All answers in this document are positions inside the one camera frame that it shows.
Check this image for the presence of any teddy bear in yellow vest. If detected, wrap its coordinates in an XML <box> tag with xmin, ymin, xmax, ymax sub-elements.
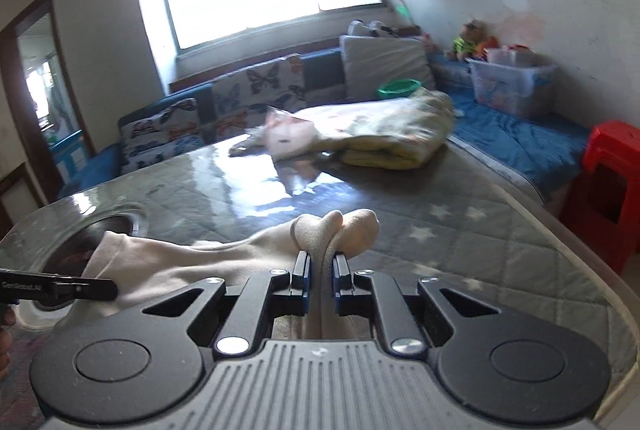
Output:
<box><xmin>447</xmin><ymin>21</ymin><xmax>498</xmax><ymax>61</ymax></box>

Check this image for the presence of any yellow folded blanket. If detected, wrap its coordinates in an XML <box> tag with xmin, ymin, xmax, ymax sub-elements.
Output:
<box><xmin>292</xmin><ymin>88</ymin><xmax>456</xmax><ymax>170</ymax></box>

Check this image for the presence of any blue quilted sofa mat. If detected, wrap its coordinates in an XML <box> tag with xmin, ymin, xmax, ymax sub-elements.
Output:
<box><xmin>432</xmin><ymin>55</ymin><xmax>591</xmax><ymax>203</ymax></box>

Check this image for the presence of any blue cabinet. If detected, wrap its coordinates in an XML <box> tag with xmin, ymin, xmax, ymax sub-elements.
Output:
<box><xmin>47</xmin><ymin>130</ymin><xmax>86</xmax><ymax>183</ymax></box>

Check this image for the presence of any green plastic bowl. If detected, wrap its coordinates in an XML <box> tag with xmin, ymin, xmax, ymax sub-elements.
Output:
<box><xmin>377</xmin><ymin>79</ymin><xmax>422</xmax><ymax>100</ymax></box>

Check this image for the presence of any clear plastic storage box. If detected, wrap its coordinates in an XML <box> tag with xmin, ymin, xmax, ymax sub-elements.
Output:
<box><xmin>465</xmin><ymin>45</ymin><xmax>557</xmax><ymax>120</ymax></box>

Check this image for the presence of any small butterfly print cushion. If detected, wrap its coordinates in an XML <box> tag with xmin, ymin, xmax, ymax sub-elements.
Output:
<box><xmin>118</xmin><ymin>98</ymin><xmax>206</xmax><ymax>171</ymax></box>

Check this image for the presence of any cream long-sleeved garment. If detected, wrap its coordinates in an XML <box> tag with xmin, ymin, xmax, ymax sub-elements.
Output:
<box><xmin>55</xmin><ymin>209</ymin><xmax>382</xmax><ymax>341</ymax></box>

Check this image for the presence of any grey pillow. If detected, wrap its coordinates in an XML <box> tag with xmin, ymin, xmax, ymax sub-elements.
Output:
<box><xmin>339</xmin><ymin>34</ymin><xmax>436</xmax><ymax>101</ymax></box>

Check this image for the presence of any round black induction cooktop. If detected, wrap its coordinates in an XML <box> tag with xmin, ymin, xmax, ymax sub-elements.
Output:
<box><xmin>32</xmin><ymin>215</ymin><xmax>146</xmax><ymax>311</ymax></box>

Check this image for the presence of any pink and white plastic bag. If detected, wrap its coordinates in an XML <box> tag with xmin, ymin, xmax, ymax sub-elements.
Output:
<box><xmin>265</xmin><ymin>106</ymin><xmax>321</xmax><ymax>160</ymax></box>

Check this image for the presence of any blue sofa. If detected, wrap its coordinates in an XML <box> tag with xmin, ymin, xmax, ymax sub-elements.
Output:
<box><xmin>60</xmin><ymin>48</ymin><xmax>351</xmax><ymax>198</ymax></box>

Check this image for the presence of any large butterfly print cushion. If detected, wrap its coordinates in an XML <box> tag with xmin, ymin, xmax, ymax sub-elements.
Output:
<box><xmin>212</xmin><ymin>55</ymin><xmax>307</xmax><ymax>141</ymax></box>

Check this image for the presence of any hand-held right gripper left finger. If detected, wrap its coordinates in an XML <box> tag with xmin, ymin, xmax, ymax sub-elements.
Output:
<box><xmin>142</xmin><ymin>250</ymin><xmax>315</xmax><ymax>356</ymax></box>

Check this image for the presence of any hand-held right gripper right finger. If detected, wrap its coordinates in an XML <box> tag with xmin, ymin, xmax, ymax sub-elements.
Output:
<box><xmin>331</xmin><ymin>253</ymin><xmax>501</xmax><ymax>356</ymax></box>

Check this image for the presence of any red plastic stool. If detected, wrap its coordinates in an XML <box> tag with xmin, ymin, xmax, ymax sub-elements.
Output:
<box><xmin>559</xmin><ymin>121</ymin><xmax>640</xmax><ymax>275</ymax></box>

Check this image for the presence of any brown wooden door frame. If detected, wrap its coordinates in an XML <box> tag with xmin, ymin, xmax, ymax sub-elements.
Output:
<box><xmin>0</xmin><ymin>0</ymin><xmax>98</xmax><ymax>201</ymax></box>

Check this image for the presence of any white plush toy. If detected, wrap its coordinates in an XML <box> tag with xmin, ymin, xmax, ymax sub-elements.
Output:
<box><xmin>347</xmin><ymin>19</ymin><xmax>396</xmax><ymax>38</ymax></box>

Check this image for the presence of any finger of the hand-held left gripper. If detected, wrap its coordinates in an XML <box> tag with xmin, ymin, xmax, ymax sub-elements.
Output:
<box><xmin>0</xmin><ymin>267</ymin><xmax>119</xmax><ymax>302</ymax></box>

